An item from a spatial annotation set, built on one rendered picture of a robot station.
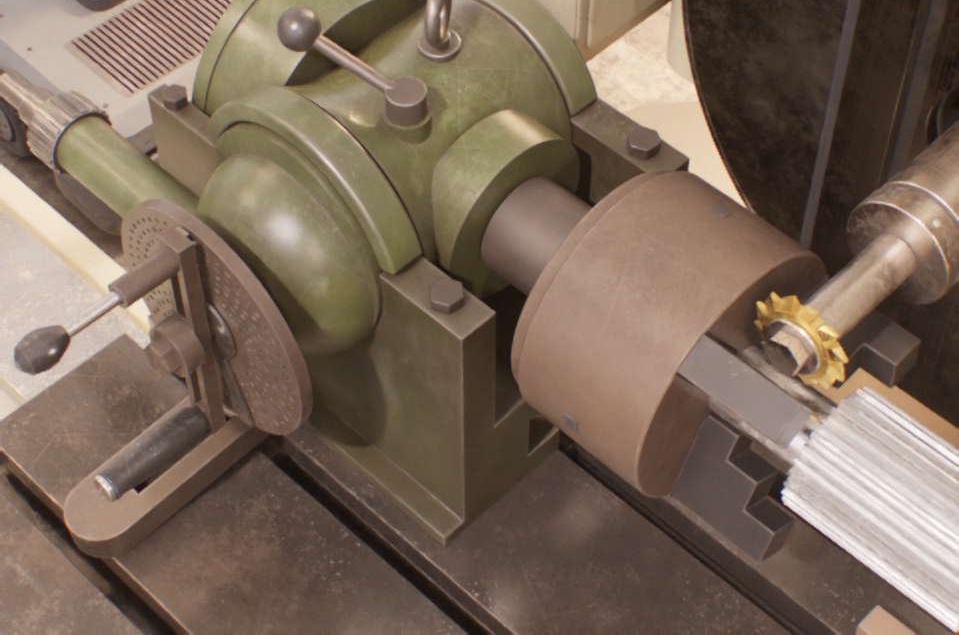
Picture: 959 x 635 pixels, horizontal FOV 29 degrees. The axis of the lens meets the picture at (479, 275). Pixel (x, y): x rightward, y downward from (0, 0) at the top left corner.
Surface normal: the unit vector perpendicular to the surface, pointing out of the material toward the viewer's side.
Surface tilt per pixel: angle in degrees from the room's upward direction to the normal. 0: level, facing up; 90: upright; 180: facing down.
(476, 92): 32
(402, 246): 65
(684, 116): 0
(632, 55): 0
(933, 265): 90
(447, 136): 40
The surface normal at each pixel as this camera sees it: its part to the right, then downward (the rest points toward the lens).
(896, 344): -0.06, -0.59
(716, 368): -0.40, -0.22
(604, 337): -0.54, 0.01
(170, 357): 0.62, 0.15
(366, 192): 0.43, -0.18
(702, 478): -0.64, 0.22
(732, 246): 0.11, -0.73
